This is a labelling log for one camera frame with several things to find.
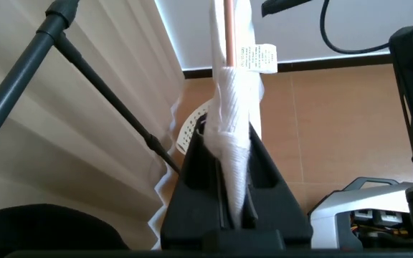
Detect pink clothes hanger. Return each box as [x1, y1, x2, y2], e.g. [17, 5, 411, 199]
[223, 0, 237, 68]

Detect black shorts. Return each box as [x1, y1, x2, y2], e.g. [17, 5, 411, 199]
[0, 203, 130, 252]

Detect white laundry basket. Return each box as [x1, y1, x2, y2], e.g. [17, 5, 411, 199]
[176, 99, 214, 156]

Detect black clothes rack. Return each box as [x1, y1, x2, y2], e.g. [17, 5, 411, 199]
[0, 0, 181, 176]

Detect white garment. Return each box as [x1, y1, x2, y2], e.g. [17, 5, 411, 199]
[202, 0, 279, 227]

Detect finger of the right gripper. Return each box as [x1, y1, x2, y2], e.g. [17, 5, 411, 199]
[261, 0, 315, 18]

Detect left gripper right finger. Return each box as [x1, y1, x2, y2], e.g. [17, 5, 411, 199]
[240, 121, 313, 251]

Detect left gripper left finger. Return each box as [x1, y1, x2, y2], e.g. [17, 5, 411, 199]
[160, 113, 234, 251]

